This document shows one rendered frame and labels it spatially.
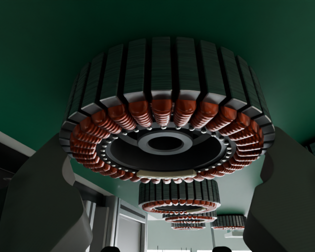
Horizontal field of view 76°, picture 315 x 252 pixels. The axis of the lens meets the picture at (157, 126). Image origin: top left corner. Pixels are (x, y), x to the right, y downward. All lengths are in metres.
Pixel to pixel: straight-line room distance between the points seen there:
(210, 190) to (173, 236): 6.30
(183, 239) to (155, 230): 0.85
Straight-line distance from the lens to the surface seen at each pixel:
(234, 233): 3.05
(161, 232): 6.61
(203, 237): 6.52
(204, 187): 0.26
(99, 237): 0.40
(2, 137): 0.22
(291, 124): 0.18
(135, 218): 0.55
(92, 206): 0.36
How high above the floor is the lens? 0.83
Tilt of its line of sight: 30 degrees down
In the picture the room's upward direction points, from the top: 180 degrees counter-clockwise
